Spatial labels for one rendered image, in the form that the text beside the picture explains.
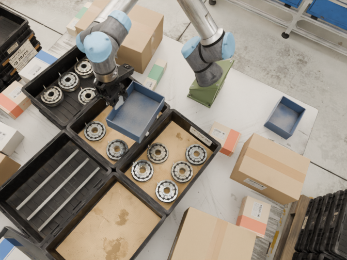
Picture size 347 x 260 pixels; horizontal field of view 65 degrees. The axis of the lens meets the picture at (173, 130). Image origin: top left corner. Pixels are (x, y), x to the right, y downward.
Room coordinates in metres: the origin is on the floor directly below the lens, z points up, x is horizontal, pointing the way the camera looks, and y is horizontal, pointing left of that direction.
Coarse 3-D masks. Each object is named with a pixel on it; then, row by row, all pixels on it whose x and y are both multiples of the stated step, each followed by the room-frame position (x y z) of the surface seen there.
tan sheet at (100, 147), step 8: (104, 112) 0.55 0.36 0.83; (160, 112) 0.62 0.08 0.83; (96, 120) 0.50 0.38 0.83; (104, 120) 0.51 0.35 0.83; (112, 128) 0.48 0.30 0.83; (80, 136) 0.41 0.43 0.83; (112, 136) 0.44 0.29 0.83; (120, 136) 0.45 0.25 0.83; (96, 144) 0.38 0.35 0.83; (104, 144) 0.39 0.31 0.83; (128, 144) 0.41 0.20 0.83; (104, 152) 0.35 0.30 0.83
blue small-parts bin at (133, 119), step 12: (132, 84) 0.57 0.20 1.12; (132, 96) 0.55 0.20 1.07; (144, 96) 0.56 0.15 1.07; (156, 96) 0.55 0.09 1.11; (120, 108) 0.48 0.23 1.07; (132, 108) 0.49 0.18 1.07; (144, 108) 0.50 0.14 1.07; (156, 108) 0.51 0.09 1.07; (108, 120) 0.39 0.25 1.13; (120, 120) 0.43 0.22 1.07; (132, 120) 0.44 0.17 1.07; (144, 120) 0.45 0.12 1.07; (120, 132) 0.38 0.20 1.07; (132, 132) 0.39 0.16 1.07; (144, 132) 0.38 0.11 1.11
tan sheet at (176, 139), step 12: (168, 132) 0.52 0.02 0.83; (180, 132) 0.53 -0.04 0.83; (168, 144) 0.45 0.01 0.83; (180, 144) 0.47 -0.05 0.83; (144, 156) 0.37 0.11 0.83; (168, 156) 0.39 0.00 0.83; (180, 156) 0.41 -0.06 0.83; (156, 168) 0.33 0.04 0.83; (168, 168) 0.34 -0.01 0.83; (132, 180) 0.25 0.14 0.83; (156, 180) 0.27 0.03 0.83; (168, 192) 0.23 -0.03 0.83; (180, 192) 0.24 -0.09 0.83; (168, 204) 0.17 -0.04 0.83
